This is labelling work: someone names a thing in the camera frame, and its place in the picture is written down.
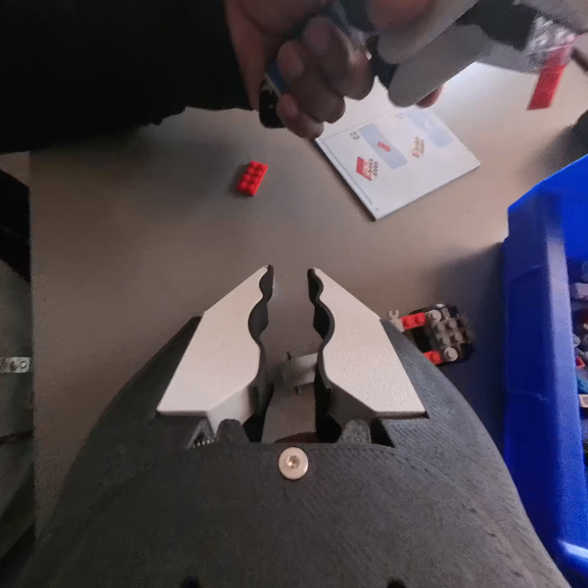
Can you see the toy brick instruction booklet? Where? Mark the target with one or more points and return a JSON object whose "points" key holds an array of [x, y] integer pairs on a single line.
{"points": [[404, 170]]}

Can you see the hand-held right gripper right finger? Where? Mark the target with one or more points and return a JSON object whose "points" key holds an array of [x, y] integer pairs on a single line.
{"points": [[372, 367]]}

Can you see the person's left hand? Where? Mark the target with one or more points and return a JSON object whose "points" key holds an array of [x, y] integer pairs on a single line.
{"points": [[321, 64]]}

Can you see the blue plastic bin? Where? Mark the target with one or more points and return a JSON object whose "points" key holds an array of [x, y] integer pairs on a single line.
{"points": [[533, 367]]}

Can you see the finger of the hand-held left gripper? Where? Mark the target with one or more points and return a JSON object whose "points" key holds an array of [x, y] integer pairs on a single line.
{"points": [[427, 64], [551, 9]]}

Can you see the pile of toy bricks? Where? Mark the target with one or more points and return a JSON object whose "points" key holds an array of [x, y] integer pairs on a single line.
{"points": [[579, 330]]}

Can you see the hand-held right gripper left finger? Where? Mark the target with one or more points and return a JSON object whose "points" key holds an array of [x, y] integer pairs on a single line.
{"points": [[216, 363]]}

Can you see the red toy brick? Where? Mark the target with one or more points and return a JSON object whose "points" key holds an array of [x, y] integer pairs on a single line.
{"points": [[252, 178], [549, 82]]}

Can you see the grey toy brick car model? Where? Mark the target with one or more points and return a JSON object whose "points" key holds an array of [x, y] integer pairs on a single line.
{"points": [[441, 330]]}

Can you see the person's left forearm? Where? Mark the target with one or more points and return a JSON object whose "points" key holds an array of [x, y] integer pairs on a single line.
{"points": [[115, 59]]}

